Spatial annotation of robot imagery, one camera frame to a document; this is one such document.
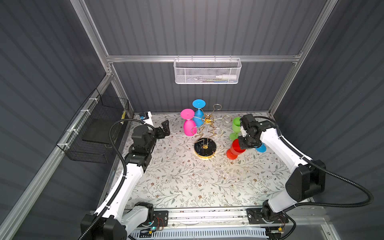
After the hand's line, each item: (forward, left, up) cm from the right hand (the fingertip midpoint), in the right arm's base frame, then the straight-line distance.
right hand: (246, 145), depth 84 cm
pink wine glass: (+8, +32, +6) cm, 34 cm away
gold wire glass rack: (+6, +22, -13) cm, 27 cm away
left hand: (+3, +46, +16) cm, 49 cm away
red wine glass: (-4, +8, -3) cm, 9 cm away
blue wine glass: (+8, +27, +14) cm, 31 cm away
